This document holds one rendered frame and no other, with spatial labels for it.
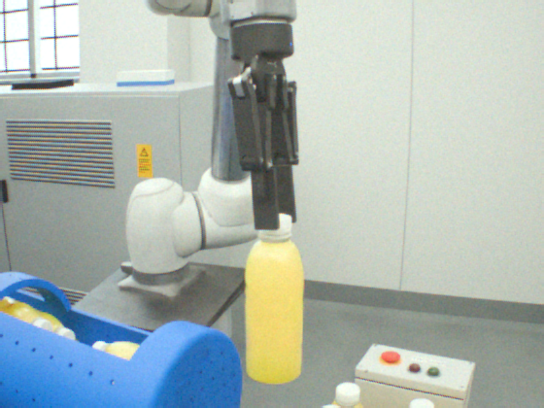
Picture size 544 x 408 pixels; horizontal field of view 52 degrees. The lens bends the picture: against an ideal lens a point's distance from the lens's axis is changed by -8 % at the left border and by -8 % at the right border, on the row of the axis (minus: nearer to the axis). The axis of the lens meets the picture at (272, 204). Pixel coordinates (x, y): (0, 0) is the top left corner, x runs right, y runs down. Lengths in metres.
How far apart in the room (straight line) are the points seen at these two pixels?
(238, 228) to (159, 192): 0.22
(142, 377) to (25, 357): 0.23
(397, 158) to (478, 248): 0.73
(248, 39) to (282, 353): 0.37
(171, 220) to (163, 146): 1.08
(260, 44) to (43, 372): 0.59
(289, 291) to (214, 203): 0.81
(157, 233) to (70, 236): 1.49
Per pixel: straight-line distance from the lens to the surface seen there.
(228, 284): 1.56
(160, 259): 1.50
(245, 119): 0.65
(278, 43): 0.68
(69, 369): 0.92
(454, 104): 3.46
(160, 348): 0.86
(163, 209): 1.46
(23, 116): 2.97
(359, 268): 3.75
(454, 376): 1.06
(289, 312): 0.71
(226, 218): 1.49
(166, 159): 2.53
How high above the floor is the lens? 1.65
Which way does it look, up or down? 16 degrees down
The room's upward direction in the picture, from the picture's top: straight up
